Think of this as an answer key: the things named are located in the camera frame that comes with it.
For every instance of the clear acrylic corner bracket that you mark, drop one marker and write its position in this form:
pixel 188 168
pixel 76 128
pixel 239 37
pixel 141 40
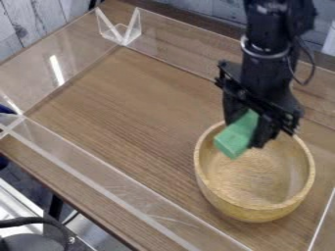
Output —
pixel 120 33

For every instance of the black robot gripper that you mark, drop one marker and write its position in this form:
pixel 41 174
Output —
pixel 257 86

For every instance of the blue object at edge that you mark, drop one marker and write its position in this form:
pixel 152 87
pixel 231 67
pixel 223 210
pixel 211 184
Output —
pixel 5 110

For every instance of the clear acrylic tray wall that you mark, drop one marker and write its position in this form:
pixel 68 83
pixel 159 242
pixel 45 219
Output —
pixel 125 148

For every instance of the black table leg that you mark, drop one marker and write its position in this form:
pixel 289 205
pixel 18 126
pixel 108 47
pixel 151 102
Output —
pixel 54 207

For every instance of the green rectangular block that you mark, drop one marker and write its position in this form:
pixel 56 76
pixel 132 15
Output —
pixel 232 139

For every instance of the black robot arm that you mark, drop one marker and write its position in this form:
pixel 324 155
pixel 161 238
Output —
pixel 276 22

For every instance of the brown wooden bowl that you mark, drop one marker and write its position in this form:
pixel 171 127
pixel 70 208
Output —
pixel 261 186

